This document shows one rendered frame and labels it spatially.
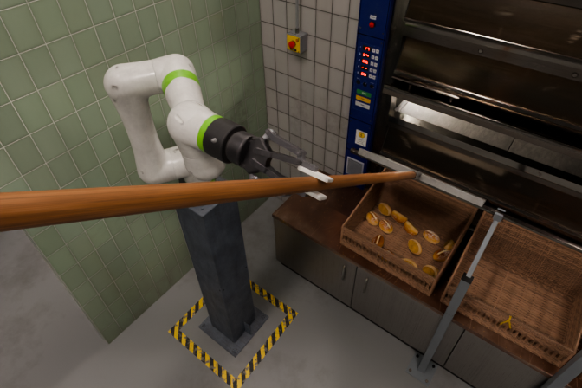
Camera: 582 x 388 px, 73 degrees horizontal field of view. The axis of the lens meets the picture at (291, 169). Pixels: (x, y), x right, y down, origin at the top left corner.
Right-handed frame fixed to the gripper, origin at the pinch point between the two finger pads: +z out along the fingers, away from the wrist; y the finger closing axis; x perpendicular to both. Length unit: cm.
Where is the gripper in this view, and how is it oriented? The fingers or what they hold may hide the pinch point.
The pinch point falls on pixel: (313, 182)
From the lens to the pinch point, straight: 79.3
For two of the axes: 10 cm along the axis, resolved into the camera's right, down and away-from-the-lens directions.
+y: -3.4, 9.2, 1.9
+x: -4.8, 0.1, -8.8
